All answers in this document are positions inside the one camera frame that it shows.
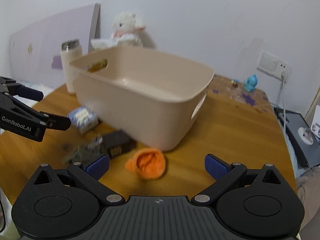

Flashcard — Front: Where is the white thermos bottle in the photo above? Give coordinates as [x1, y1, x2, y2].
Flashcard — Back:
[60, 38, 83, 95]

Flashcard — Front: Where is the small colourful mini figurine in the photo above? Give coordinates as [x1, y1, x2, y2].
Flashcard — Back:
[231, 79, 239, 88]

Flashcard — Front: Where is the beige plastic storage basket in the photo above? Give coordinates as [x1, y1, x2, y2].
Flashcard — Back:
[69, 47, 215, 151]

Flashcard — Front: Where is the white charger cable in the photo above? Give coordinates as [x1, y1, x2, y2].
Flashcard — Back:
[278, 71, 290, 136]

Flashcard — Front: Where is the lilac headboard panel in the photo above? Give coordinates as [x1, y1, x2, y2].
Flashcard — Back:
[10, 3, 100, 88]

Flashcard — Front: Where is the dark brown small box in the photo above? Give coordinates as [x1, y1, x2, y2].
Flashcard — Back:
[102, 130, 137, 159]

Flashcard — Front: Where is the dark grey laptop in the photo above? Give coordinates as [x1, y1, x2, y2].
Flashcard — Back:
[274, 107, 319, 167]

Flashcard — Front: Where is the white wall switch socket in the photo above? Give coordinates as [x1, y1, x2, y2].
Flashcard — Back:
[257, 50, 292, 83]

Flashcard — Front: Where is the green dried-leaf plastic bag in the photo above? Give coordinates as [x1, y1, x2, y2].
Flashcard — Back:
[62, 136, 105, 165]

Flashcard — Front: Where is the white plush lamb toy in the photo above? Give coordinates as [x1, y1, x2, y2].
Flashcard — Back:
[111, 12, 146, 47]

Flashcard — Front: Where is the blue white tissue pack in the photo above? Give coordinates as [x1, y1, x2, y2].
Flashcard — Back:
[67, 106, 99, 135]

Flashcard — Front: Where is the blue cartoon figurine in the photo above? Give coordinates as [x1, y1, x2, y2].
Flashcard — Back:
[244, 74, 258, 92]

